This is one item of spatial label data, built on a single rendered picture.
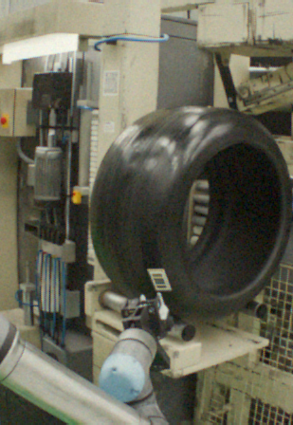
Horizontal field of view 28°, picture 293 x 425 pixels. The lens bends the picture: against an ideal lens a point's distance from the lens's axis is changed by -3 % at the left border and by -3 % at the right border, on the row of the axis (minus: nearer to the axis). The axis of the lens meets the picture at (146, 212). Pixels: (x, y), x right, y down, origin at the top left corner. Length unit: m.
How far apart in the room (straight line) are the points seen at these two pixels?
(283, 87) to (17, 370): 1.24
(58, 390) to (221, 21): 1.26
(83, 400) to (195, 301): 0.64
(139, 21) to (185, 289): 0.78
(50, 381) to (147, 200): 0.61
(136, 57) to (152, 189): 0.52
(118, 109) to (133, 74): 0.11
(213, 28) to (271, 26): 0.23
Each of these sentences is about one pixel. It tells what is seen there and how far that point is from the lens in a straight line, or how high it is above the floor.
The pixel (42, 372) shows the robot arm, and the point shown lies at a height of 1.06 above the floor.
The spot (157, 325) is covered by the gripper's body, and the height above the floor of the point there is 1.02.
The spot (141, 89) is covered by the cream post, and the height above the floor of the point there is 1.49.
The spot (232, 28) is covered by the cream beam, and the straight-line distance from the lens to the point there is 1.76.
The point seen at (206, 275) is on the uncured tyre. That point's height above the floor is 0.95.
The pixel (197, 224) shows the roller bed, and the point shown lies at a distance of 2.10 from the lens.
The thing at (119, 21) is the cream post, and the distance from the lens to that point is 1.74.
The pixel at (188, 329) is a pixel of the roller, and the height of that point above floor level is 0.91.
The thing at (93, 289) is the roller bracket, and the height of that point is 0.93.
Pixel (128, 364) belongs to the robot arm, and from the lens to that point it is 0.99.
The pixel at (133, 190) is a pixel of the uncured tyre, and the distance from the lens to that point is 1.36.
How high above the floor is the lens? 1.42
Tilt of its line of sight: 9 degrees down
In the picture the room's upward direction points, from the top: 2 degrees clockwise
